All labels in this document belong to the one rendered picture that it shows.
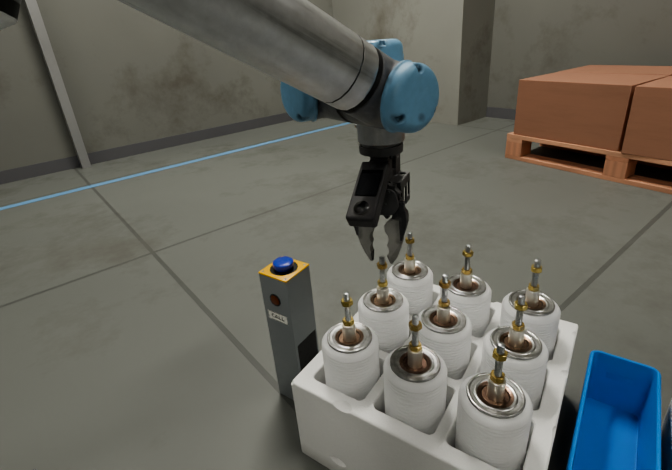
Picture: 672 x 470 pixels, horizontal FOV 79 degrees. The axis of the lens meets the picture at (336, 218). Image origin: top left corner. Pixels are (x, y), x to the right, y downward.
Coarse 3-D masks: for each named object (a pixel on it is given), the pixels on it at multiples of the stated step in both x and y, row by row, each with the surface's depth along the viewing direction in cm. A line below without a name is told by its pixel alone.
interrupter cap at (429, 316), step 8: (424, 312) 72; (432, 312) 73; (456, 312) 72; (424, 320) 71; (432, 320) 71; (456, 320) 70; (464, 320) 70; (432, 328) 68; (440, 328) 68; (448, 328) 68; (456, 328) 68
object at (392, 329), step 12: (360, 300) 78; (360, 312) 76; (372, 312) 74; (396, 312) 74; (408, 312) 77; (372, 324) 74; (384, 324) 74; (396, 324) 74; (408, 324) 78; (384, 336) 75; (396, 336) 75; (408, 336) 79; (384, 348) 76
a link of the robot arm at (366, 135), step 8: (360, 128) 63; (368, 128) 62; (376, 128) 62; (360, 136) 64; (368, 136) 63; (376, 136) 62; (384, 136) 62; (392, 136) 62; (400, 136) 63; (368, 144) 63; (376, 144) 63; (384, 144) 62; (392, 144) 63
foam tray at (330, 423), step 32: (320, 352) 76; (384, 352) 75; (480, 352) 73; (320, 384) 69; (448, 384) 67; (544, 384) 70; (320, 416) 69; (352, 416) 63; (384, 416) 62; (448, 416) 62; (544, 416) 60; (320, 448) 73; (352, 448) 67; (384, 448) 62; (416, 448) 58; (448, 448) 57; (544, 448) 56
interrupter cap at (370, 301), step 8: (376, 288) 80; (368, 296) 78; (376, 296) 78; (392, 296) 78; (400, 296) 77; (368, 304) 76; (376, 304) 76; (384, 304) 76; (392, 304) 76; (400, 304) 75; (384, 312) 74
